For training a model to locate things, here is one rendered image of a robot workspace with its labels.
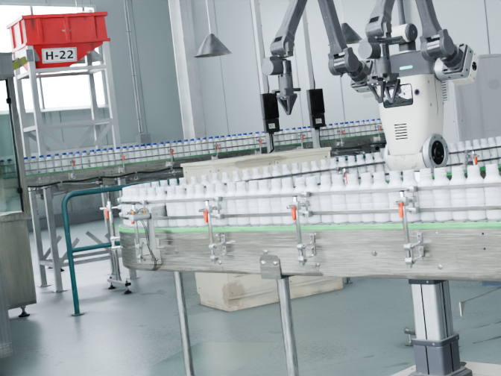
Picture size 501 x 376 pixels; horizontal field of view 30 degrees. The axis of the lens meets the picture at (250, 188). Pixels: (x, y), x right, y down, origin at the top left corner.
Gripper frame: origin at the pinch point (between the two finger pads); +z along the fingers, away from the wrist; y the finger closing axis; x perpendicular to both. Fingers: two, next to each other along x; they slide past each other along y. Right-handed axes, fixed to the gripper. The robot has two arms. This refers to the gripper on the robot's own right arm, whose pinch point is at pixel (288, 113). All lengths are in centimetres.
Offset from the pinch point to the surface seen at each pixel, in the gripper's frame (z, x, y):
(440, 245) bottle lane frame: 47, 75, 19
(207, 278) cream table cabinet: 115, -322, -243
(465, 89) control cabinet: -22, -242, -527
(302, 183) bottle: 26.3, 16.5, 14.7
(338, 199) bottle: 32.1, 34.1, 17.0
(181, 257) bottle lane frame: 53, -48, 19
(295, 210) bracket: 34.8, 21.3, 25.0
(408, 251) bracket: 49, 67, 25
